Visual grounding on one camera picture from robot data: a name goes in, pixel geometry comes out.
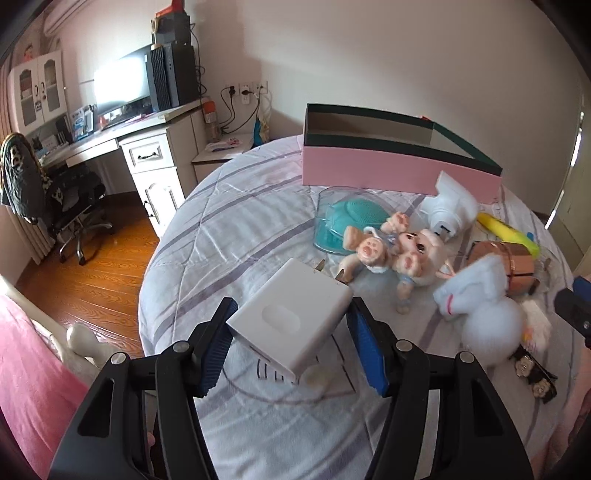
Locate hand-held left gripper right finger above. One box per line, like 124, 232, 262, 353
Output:
346, 298, 539, 480

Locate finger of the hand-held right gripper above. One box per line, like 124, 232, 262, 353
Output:
554, 274, 591, 352

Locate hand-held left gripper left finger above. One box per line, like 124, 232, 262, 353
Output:
48, 296, 239, 480

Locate white charger plug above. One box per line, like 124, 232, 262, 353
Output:
226, 257, 354, 383

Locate rose gold cylinder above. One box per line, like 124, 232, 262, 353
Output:
466, 240, 539, 296

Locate white plush toy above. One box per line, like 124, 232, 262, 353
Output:
433, 256, 552, 367

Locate yellow highlighter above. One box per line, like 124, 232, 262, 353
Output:
475, 212, 541, 258

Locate pink baby doll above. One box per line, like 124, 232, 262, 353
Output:
339, 213, 455, 315

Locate pink cardboard box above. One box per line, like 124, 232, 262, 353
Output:
301, 103, 503, 204

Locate black flower hair clip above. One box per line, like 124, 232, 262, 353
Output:
510, 346, 558, 404

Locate door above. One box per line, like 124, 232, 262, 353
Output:
545, 88, 591, 273

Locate teal silicone brush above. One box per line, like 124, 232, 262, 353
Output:
321, 198, 389, 252

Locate white handheld thermometer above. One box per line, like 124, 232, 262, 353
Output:
419, 171, 481, 243

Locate white nightstand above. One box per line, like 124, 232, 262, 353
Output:
191, 134, 254, 185

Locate pink blanket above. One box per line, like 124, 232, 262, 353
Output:
0, 293, 90, 480

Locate white computer desk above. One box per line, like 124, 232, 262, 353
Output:
39, 99, 208, 238

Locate black office chair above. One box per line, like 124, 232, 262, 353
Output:
0, 131, 114, 266

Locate white radiator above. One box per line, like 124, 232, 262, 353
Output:
18, 217, 51, 266

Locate orange-capped bottle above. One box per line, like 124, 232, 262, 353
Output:
203, 99, 221, 144

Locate dark printed jacket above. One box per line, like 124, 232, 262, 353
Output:
0, 132, 51, 224

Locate blue white box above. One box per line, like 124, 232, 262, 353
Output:
69, 106, 95, 139

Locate black computer tower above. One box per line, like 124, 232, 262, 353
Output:
145, 41, 197, 112

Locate computer monitor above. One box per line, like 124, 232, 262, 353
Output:
92, 44, 155, 116

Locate white glass-door cabinet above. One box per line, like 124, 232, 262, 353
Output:
9, 50, 68, 137

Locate black speaker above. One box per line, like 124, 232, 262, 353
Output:
152, 9, 191, 47

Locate white bed post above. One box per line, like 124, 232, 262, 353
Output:
67, 323, 112, 370

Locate black power cable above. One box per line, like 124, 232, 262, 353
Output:
219, 88, 252, 132

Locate wall power outlets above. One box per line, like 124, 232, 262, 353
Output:
224, 80, 269, 97

